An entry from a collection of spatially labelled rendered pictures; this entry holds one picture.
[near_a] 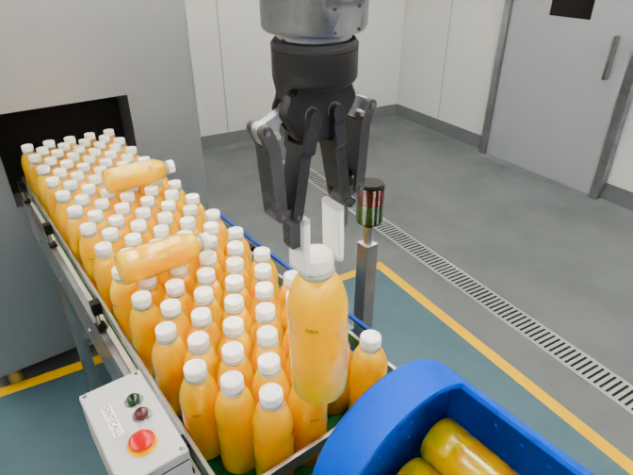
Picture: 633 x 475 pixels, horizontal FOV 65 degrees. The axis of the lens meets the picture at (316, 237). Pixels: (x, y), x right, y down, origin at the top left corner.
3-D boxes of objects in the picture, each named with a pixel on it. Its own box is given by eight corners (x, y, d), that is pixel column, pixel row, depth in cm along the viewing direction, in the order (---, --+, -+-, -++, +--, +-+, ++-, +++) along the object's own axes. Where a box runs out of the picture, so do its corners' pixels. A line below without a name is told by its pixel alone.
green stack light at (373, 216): (367, 229, 115) (369, 210, 113) (349, 219, 120) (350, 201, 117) (387, 221, 119) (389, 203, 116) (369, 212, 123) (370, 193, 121)
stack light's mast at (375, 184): (366, 252, 119) (370, 190, 111) (349, 240, 123) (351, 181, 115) (385, 243, 122) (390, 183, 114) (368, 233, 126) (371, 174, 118)
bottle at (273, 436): (250, 483, 89) (242, 411, 79) (264, 450, 94) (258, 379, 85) (288, 494, 87) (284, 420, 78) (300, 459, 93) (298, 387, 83)
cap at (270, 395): (255, 406, 80) (254, 399, 79) (264, 388, 83) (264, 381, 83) (278, 412, 79) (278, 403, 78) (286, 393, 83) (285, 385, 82)
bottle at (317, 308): (299, 360, 68) (292, 246, 59) (350, 367, 67) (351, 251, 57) (286, 401, 63) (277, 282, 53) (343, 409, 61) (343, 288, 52)
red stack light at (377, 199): (369, 210, 113) (370, 194, 111) (350, 201, 117) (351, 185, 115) (389, 203, 116) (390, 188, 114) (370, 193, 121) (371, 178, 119)
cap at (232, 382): (248, 389, 83) (247, 382, 82) (226, 400, 82) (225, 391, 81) (238, 375, 86) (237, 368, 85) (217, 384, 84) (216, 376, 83)
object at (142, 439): (135, 459, 70) (133, 453, 70) (125, 441, 73) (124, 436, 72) (159, 445, 72) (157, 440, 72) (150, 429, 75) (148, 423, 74)
